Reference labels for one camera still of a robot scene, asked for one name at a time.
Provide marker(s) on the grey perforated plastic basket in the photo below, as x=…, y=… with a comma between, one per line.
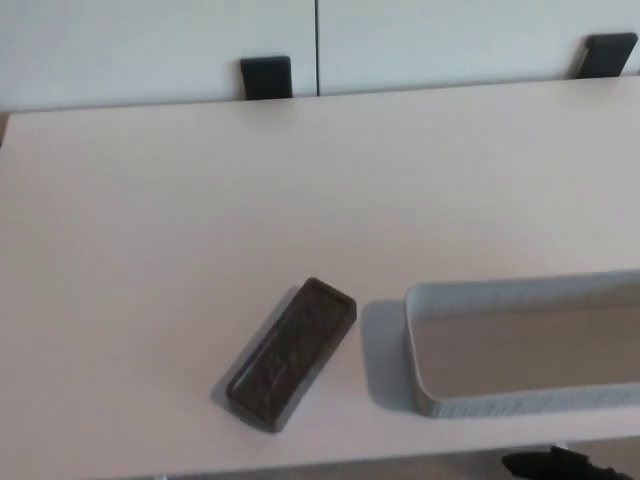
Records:
x=415, y=370

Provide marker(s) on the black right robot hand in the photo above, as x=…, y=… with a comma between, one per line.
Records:
x=550, y=465

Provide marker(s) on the dark brown whiteboard eraser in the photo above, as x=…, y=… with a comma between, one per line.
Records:
x=295, y=350

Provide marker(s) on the white table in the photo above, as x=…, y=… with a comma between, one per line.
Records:
x=150, y=45

